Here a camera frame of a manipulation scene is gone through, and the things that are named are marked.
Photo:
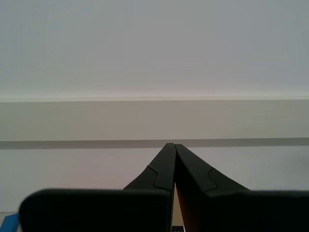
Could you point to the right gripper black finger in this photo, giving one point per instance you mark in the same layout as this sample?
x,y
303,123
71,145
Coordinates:
x,y
96,210
241,212

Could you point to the blue block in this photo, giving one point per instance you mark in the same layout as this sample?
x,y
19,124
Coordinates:
x,y
9,223

